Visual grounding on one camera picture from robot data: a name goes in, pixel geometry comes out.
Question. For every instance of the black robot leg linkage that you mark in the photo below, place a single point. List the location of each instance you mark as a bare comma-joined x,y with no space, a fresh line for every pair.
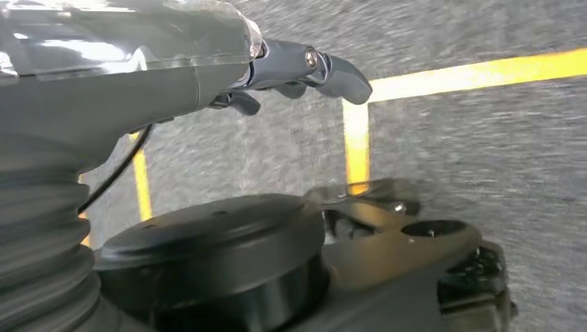
390,256

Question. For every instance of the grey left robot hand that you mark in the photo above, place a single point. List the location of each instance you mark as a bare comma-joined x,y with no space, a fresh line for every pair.
114,91

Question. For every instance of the black round robot joint housing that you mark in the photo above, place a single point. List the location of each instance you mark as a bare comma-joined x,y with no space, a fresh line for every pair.
206,238

